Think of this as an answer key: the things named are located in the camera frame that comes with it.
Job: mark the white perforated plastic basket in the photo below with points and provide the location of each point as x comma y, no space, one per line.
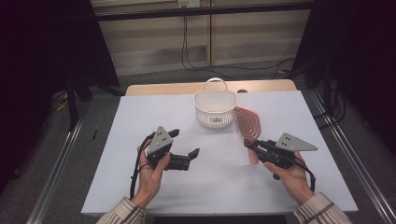
214,107

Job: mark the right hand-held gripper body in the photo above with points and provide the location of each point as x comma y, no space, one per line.
283,149

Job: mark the dark table grommet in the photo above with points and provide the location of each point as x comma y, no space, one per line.
242,91

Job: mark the person's left hand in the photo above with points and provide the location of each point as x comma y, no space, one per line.
151,180

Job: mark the pink hairbrush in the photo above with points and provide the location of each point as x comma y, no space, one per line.
248,123

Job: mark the metal floor rail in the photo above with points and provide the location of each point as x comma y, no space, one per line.
56,168
351,146

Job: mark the small black strip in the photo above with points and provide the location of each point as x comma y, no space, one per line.
94,134

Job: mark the person's right hand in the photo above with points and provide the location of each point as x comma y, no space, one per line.
291,180

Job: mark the black metal stand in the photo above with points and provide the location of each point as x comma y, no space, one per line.
72,102

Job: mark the black horizontal bar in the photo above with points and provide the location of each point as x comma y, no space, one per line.
199,12

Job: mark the white wall socket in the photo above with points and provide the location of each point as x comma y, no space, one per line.
188,3

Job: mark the black curtain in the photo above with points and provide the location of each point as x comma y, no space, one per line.
40,77
364,62

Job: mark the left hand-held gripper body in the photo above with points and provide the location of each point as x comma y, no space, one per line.
159,146

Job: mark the white table cover sheet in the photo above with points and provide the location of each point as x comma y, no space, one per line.
218,186

